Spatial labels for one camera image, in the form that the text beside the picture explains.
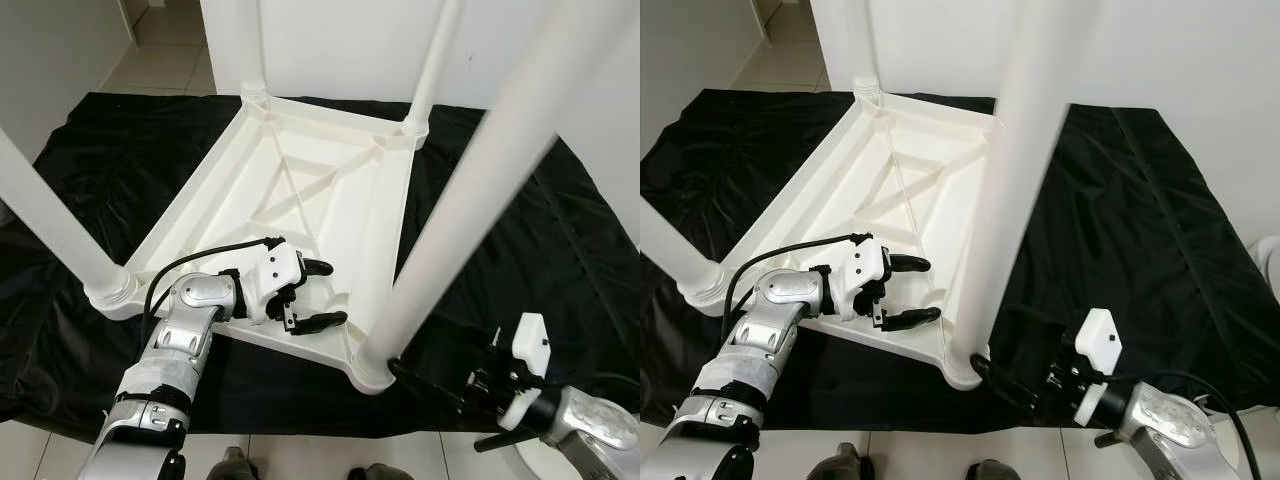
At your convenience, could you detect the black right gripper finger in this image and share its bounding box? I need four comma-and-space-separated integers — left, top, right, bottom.
970, 355, 1047, 411
388, 360, 471, 409
440, 325, 501, 355
1010, 310, 1073, 351

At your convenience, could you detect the grey robot left leg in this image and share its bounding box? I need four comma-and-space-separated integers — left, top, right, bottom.
215, 448, 259, 480
810, 448, 871, 480

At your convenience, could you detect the black cloth table cover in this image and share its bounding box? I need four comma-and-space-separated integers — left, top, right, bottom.
640, 88, 1280, 431
0, 92, 640, 436

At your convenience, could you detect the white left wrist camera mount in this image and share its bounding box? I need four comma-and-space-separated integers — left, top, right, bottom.
235, 240, 306, 323
825, 237, 891, 321

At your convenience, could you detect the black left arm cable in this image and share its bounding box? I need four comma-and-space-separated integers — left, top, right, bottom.
143, 237, 286, 346
722, 233, 871, 311

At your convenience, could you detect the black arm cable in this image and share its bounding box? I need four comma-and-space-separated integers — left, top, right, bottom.
545, 370, 640, 396
143, 237, 286, 346
722, 233, 871, 311
1105, 370, 1261, 480

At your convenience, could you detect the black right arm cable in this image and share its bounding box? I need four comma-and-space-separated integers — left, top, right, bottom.
545, 370, 640, 396
1105, 370, 1261, 480

